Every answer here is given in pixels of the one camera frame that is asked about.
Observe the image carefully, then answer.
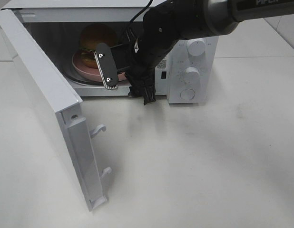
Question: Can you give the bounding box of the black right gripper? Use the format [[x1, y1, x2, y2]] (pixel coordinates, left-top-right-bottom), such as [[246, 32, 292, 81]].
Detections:
[[96, 33, 176, 106]]

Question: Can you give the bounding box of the upper white power knob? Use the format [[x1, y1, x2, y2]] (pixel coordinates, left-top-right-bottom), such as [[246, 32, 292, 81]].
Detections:
[[186, 39, 206, 57]]

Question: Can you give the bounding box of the white microwave oven body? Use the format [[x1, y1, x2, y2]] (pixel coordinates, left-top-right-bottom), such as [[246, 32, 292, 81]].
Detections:
[[1, 0, 218, 104]]

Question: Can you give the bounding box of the pink round plate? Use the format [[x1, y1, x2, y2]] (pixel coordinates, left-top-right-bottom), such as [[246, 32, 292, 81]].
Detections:
[[71, 49, 128, 83]]

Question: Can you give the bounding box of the white microwave door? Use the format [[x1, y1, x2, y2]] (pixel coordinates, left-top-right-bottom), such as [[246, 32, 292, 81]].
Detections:
[[0, 9, 111, 210]]

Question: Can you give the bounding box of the glass microwave turntable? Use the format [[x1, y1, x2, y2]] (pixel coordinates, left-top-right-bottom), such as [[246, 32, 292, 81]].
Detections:
[[62, 71, 103, 86]]

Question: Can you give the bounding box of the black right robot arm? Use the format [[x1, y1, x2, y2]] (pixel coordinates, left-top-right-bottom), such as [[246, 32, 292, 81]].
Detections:
[[94, 0, 294, 104]]

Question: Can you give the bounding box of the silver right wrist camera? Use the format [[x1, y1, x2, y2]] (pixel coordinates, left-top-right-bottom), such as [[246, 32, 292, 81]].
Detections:
[[94, 51, 118, 90]]

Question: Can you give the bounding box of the lower white timer knob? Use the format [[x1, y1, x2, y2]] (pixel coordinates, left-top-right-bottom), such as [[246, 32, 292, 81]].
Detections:
[[183, 67, 200, 84]]

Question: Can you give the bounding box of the round white door button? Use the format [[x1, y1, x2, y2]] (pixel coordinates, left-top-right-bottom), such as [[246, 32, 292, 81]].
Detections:
[[180, 89, 195, 101]]

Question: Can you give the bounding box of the burger with lettuce and cheese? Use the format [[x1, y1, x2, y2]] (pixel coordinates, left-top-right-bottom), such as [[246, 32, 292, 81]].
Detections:
[[79, 23, 119, 68]]

